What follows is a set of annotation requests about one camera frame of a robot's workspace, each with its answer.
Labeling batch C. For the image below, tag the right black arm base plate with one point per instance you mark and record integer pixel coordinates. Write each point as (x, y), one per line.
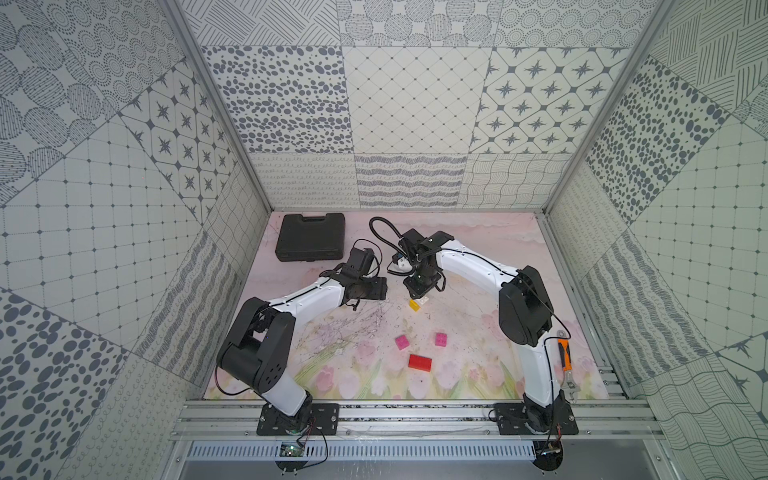
(511, 419)

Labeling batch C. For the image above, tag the pink lego brick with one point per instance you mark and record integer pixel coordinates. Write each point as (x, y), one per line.
(402, 342)
(441, 339)

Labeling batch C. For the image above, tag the left green circuit board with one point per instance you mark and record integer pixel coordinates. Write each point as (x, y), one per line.
(291, 458)

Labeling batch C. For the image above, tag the right black round controller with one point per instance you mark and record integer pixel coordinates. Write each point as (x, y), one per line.
(548, 455)

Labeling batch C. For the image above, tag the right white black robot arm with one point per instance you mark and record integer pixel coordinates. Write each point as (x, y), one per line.
(525, 311)

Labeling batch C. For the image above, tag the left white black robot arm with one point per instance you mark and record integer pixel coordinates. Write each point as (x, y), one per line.
(257, 347)

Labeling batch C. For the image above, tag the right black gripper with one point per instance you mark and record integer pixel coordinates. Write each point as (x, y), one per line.
(417, 291)

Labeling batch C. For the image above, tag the black plastic tool case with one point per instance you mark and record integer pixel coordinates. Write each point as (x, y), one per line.
(311, 238)

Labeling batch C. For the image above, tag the aluminium extrusion rail frame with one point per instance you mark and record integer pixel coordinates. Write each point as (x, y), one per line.
(616, 418)

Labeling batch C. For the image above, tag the red lego brick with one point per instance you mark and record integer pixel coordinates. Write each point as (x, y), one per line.
(419, 363)

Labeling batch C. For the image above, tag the pink floral table mat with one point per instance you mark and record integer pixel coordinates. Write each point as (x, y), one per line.
(348, 354)

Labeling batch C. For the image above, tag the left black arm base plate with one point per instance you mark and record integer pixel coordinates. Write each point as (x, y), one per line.
(320, 417)

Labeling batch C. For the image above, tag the orange handled utility knife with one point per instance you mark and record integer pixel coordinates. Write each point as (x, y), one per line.
(566, 363)

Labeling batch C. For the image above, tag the white slotted cable duct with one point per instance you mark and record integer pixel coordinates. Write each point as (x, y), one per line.
(347, 450)

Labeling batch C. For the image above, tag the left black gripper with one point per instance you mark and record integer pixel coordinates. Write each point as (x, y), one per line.
(372, 288)

